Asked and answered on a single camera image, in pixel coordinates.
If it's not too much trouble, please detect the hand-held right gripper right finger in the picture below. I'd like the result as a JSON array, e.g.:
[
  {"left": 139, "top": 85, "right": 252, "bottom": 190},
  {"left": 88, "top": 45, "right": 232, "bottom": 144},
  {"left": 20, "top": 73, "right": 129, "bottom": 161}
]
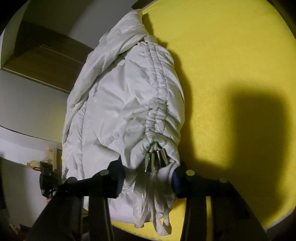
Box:
[{"left": 172, "top": 161, "right": 270, "bottom": 241}]

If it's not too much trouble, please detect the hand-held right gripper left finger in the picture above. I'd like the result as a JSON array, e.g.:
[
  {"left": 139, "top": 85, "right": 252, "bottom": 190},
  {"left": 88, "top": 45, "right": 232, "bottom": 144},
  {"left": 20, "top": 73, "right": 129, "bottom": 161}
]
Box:
[{"left": 25, "top": 158, "right": 127, "bottom": 241}]

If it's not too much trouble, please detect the white puffer jacket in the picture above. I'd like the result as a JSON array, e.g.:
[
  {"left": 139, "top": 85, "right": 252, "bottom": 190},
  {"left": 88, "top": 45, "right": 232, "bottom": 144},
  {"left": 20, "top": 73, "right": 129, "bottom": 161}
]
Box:
[{"left": 62, "top": 10, "right": 186, "bottom": 234}]

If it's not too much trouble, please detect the wooden shelf unit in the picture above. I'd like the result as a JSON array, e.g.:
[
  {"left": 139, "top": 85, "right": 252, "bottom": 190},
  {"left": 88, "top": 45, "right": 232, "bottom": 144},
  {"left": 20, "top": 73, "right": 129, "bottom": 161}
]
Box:
[{"left": 47, "top": 147, "right": 63, "bottom": 172}]

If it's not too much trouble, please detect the black bag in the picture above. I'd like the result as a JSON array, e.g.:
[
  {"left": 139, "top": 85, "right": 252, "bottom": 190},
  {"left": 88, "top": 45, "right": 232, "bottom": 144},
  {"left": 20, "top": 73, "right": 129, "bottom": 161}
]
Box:
[{"left": 39, "top": 169, "right": 63, "bottom": 198}]

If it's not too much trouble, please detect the brown wooden door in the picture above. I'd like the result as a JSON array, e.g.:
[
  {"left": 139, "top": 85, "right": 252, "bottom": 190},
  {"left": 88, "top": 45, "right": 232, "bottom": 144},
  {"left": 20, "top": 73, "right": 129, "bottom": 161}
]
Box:
[{"left": 2, "top": 21, "right": 94, "bottom": 94}]

